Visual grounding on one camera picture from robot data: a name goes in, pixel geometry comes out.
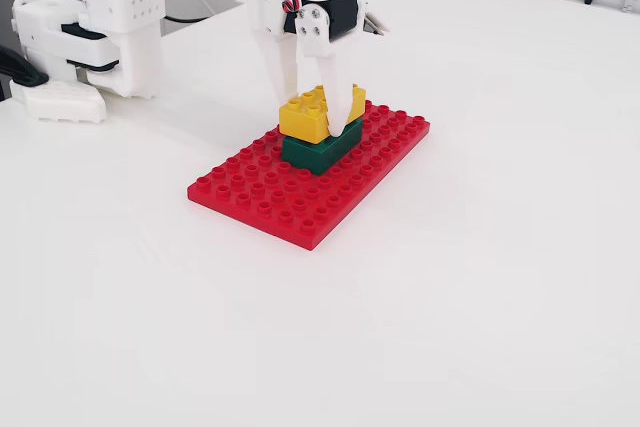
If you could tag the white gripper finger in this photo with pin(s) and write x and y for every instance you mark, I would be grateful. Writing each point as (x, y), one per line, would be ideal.
(332, 92)
(280, 62)

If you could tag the yellow lego brick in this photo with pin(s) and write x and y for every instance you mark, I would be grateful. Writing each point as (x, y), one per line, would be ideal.
(300, 124)

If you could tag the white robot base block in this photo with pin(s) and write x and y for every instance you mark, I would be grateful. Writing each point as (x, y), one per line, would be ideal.
(40, 27)

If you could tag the green lego brick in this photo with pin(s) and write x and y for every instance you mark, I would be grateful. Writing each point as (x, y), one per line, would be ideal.
(320, 157)

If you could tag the red lego baseplate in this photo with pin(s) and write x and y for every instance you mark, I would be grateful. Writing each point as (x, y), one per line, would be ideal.
(240, 187)

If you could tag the white perforated mounting plate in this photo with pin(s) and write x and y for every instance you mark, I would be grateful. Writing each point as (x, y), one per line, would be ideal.
(55, 99)

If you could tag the small black camera module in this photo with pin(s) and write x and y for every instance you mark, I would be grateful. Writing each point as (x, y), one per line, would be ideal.
(372, 24)

